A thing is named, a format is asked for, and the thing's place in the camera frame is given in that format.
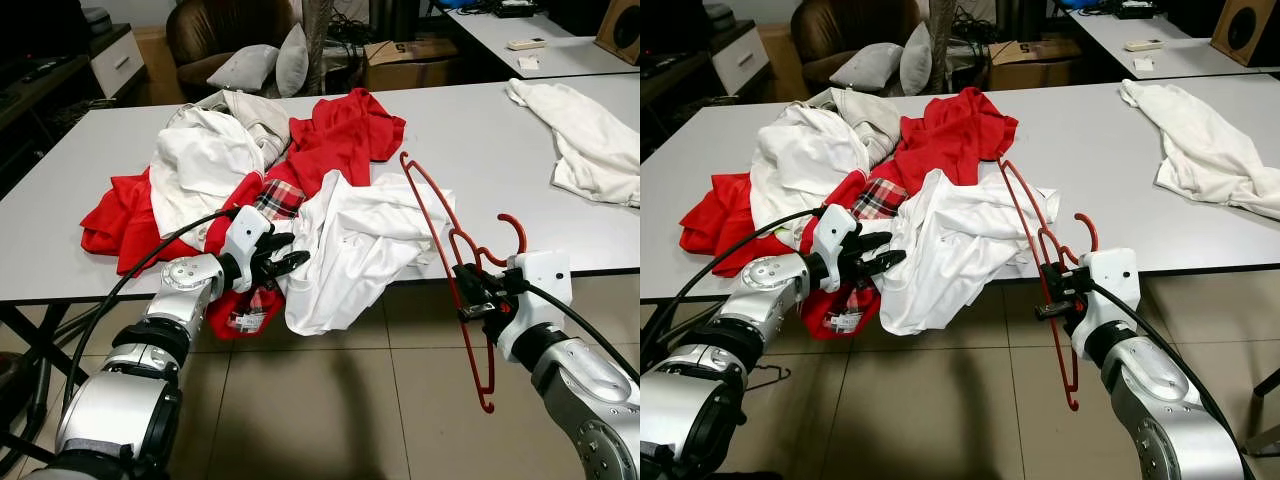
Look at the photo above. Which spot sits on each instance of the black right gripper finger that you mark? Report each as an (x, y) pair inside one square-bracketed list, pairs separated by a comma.
[(476, 308), (470, 275), (1052, 275), (1053, 308)]

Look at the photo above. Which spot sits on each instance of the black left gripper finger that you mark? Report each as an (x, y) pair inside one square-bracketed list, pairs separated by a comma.
[(884, 264), (290, 264), (280, 241), (875, 241)]

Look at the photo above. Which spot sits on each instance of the white T-shirt dark lettering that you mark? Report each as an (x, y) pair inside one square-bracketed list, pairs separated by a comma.
[(950, 250), (350, 250)]

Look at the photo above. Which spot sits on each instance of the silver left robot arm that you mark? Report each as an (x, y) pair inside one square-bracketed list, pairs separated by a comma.
[(700, 420), (115, 410)]

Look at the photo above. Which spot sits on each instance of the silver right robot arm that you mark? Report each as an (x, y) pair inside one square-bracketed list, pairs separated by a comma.
[(1160, 400), (590, 400)]

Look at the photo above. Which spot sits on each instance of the red garment plaid collar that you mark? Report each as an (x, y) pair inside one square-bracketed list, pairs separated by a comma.
[(270, 195), (880, 198)]

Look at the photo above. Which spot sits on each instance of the red T-shirt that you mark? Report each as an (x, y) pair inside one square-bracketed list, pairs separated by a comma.
[(720, 220), (955, 135), (345, 135), (120, 220)]

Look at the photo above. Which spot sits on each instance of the beige garment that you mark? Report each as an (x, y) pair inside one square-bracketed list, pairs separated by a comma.
[(255, 115), (870, 115)]

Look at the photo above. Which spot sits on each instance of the cream white long-sleeve shirt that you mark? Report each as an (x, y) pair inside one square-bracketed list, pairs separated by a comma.
[(590, 140), (1200, 145)]

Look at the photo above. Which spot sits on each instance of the grey plant trunk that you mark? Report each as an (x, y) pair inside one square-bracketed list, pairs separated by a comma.
[(941, 40), (318, 40)]

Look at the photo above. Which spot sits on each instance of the open brown cardboard box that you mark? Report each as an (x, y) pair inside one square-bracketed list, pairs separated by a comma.
[(410, 70), (1035, 70)]

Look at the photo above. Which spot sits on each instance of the brown leather armchair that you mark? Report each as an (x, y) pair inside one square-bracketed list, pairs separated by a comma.
[(840, 25), (215, 25)]

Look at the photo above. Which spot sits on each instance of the small white card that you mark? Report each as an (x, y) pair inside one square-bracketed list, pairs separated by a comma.
[(529, 63), (1144, 64)]

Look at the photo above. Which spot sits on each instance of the white drawer cabinet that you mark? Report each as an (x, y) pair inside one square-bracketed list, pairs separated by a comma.
[(742, 62), (118, 65)]

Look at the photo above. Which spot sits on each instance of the white remote control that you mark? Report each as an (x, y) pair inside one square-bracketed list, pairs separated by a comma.
[(528, 44), (1145, 44)]

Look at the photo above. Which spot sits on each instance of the white desk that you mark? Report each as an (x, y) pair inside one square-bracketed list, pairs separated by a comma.
[(570, 55), (1190, 55)]

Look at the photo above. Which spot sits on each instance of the black desk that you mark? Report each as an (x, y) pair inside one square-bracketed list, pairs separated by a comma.
[(670, 90), (30, 95)]

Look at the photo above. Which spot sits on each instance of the black flat device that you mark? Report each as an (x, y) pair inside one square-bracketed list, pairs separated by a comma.
[(517, 10), (1137, 10)]

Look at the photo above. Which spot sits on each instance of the blue bag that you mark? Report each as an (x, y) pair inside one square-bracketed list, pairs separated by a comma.
[(1088, 5), (462, 4)]

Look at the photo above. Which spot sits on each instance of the grey bag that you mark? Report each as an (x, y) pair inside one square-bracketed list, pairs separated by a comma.
[(720, 16), (97, 20)]

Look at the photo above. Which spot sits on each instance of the wooden loudspeaker black front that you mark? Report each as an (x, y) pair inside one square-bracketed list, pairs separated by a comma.
[(1250, 30), (622, 30)]

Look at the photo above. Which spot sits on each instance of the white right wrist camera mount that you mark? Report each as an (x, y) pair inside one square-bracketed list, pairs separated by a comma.
[(1110, 290), (540, 290)]

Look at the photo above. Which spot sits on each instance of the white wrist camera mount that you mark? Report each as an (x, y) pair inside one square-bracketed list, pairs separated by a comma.
[(243, 235), (540, 290), (832, 235), (1110, 290)]

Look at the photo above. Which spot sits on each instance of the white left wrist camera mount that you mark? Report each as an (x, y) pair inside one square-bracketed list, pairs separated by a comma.
[(243, 235), (832, 235)]

